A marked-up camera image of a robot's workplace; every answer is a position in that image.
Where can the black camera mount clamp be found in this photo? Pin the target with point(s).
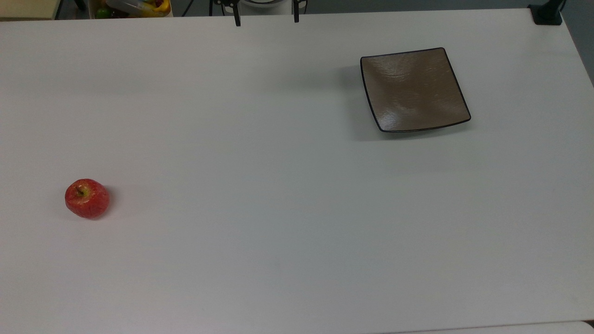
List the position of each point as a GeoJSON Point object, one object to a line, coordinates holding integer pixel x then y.
{"type": "Point", "coordinates": [546, 15]}

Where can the red apple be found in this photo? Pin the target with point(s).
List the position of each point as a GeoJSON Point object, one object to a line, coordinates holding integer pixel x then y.
{"type": "Point", "coordinates": [87, 198]}

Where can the yellow toy fruit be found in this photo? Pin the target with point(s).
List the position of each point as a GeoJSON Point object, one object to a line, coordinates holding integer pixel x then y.
{"type": "Point", "coordinates": [160, 8]}

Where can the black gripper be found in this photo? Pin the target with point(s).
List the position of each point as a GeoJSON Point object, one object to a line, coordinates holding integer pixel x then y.
{"type": "Point", "coordinates": [225, 2]}

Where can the beige cardboard box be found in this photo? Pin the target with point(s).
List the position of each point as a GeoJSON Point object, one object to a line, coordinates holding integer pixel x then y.
{"type": "Point", "coordinates": [28, 8]}

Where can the clear box of toy fruit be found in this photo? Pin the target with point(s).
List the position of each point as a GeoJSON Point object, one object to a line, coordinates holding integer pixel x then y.
{"type": "Point", "coordinates": [130, 8]}

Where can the square brown ceramic plate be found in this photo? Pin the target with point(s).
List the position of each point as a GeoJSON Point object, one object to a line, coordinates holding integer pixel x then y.
{"type": "Point", "coordinates": [414, 89]}

